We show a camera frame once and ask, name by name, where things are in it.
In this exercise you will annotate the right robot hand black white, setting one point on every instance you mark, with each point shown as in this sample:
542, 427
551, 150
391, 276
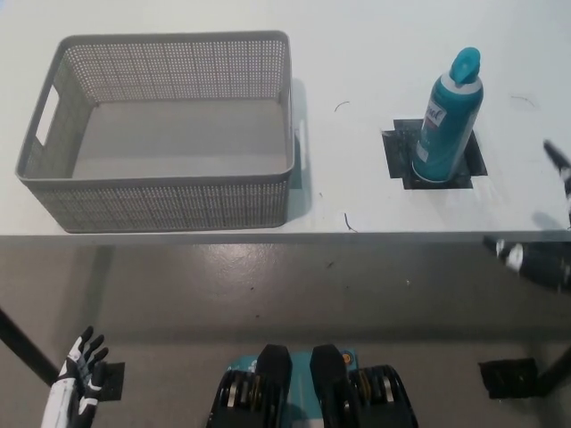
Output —
542, 263

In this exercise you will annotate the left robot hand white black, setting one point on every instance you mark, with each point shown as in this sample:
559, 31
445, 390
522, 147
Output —
73, 383

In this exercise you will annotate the teal air freshener spray can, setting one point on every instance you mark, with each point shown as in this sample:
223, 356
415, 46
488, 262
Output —
446, 134

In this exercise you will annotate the black table leg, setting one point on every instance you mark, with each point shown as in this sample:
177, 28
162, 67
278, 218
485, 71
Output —
24, 345
557, 365

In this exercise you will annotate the black tape patch on table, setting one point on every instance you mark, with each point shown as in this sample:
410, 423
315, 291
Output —
397, 156

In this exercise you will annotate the robot torso black teal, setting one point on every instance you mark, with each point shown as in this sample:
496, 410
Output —
328, 383

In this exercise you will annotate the grey perforated plastic basket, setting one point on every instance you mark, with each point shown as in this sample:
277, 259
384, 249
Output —
178, 134

